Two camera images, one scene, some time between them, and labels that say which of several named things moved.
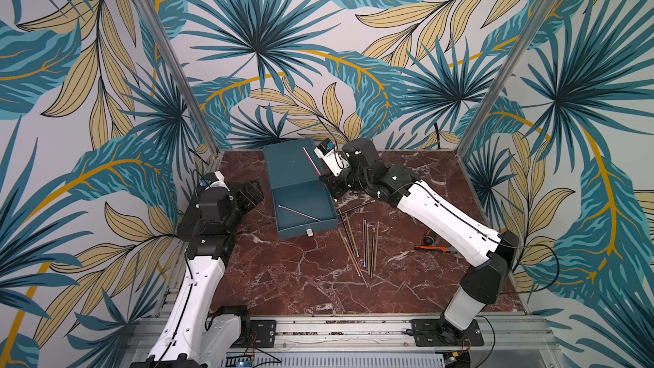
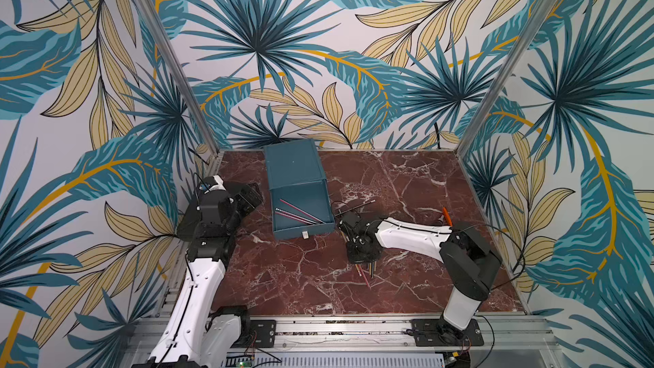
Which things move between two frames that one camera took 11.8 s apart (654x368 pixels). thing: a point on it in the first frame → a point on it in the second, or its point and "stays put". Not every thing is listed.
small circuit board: (244, 364) stays put
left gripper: (256, 194) stays put
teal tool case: (303, 209) stays put
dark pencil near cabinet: (360, 206) stays put
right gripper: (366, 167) → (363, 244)
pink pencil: (310, 159) → (301, 210)
